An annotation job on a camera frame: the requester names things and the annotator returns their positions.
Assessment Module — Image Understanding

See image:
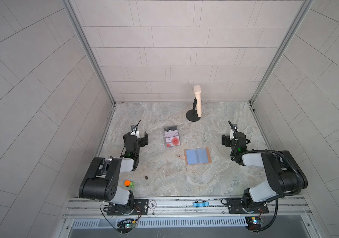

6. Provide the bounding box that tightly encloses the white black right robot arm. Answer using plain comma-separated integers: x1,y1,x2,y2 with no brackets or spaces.
222,132,308,207

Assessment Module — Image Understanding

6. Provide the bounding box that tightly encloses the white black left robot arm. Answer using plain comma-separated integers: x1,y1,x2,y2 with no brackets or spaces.
79,132,149,205

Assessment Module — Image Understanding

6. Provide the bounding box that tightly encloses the black round microphone stand base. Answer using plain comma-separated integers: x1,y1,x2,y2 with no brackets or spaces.
186,98,201,122

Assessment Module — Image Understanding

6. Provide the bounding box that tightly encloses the clear plastic package box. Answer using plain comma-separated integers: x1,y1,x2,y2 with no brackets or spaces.
164,126,180,147

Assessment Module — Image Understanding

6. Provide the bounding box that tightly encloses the orange green toy car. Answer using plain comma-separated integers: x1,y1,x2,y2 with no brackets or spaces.
124,180,135,188

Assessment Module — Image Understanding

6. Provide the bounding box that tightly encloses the beige microphone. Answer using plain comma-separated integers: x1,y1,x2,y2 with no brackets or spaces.
193,85,202,117

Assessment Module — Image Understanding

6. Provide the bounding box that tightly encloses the white ventilation grille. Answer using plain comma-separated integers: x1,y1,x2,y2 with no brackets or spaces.
72,217,248,229

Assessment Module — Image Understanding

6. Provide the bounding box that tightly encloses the black corrugated cable conduit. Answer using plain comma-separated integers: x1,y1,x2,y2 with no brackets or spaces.
228,120,304,197

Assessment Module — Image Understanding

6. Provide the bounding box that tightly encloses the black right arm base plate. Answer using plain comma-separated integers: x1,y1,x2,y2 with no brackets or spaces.
221,197,269,214

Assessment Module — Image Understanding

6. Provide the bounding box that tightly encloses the blue clip on rail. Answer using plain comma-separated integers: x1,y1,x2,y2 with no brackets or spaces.
193,200,209,208

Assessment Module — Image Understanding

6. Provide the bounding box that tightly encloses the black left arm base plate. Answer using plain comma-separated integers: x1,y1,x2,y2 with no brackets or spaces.
106,198,149,216

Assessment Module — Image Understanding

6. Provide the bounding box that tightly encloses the aluminium front rail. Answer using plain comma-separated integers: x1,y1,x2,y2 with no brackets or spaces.
62,195,312,221

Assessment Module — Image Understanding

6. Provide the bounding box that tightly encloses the left circuit board with wires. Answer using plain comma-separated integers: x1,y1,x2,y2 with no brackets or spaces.
117,219,138,234

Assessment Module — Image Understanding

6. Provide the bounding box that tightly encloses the circuit board with wires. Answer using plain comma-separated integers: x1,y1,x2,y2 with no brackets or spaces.
245,216,265,231
117,219,138,234

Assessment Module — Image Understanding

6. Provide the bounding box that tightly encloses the right circuit board with wires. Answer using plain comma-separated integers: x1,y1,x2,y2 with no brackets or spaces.
245,216,265,231

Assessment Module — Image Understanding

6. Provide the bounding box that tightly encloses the aluminium corner frame post left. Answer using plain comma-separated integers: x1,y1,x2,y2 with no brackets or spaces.
62,0,116,107

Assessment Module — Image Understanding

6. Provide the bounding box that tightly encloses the aluminium corner frame post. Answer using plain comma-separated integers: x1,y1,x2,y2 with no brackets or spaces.
249,0,314,105
62,0,116,107

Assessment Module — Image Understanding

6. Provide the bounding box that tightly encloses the aluminium corner frame post right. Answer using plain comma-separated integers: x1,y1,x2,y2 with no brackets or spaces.
249,0,314,105

